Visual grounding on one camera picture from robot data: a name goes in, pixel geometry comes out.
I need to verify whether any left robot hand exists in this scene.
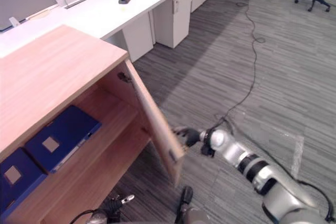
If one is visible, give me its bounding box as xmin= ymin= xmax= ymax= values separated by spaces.
xmin=102 ymin=194 xmax=135 ymax=221

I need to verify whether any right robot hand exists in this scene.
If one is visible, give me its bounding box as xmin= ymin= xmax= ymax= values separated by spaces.
xmin=174 ymin=126 xmax=207 ymax=152

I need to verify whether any wooden cabinet door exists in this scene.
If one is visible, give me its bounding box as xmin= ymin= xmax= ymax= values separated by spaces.
xmin=124 ymin=58 xmax=185 ymax=188

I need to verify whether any blue folder with label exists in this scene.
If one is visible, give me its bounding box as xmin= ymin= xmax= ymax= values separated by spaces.
xmin=0 ymin=147 xmax=48 ymax=215
xmin=24 ymin=105 xmax=103 ymax=174

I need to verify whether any black cabinet hinge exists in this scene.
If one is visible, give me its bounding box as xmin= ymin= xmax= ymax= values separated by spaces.
xmin=117 ymin=71 xmax=132 ymax=84

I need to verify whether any wooden office cabinet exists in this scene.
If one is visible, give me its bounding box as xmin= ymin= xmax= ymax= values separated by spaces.
xmin=0 ymin=24 xmax=148 ymax=224

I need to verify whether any long white desk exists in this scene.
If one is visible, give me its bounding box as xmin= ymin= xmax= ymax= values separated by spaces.
xmin=0 ymin=0 xmax=215 ymax=63

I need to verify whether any black floor cable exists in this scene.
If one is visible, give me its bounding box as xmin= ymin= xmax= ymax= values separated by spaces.
xmin=214 ymin=0 xmax=266 ymax=130

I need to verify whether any white pedestal drawer cabinet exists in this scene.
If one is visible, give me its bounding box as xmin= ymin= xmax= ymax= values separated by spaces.
xmin=152 ymin=0 xmax=194 ymax=49

